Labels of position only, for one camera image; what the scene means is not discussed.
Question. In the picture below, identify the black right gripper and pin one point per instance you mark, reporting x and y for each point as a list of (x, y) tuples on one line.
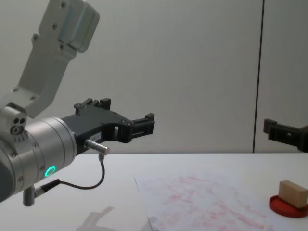
[(304, 140)]

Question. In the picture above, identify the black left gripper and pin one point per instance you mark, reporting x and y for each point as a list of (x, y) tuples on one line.
[(96, 125)]

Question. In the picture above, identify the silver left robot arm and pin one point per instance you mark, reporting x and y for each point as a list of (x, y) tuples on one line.
[(45, 144)]

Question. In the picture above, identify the light wooden block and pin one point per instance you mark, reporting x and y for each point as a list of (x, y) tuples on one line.
[(292, 193)]

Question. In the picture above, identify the round red dish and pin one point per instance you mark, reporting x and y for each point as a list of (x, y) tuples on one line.
[(280, 204)]

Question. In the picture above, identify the white paper sheet red print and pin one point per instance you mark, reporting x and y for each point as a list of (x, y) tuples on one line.
[(207, 204)]

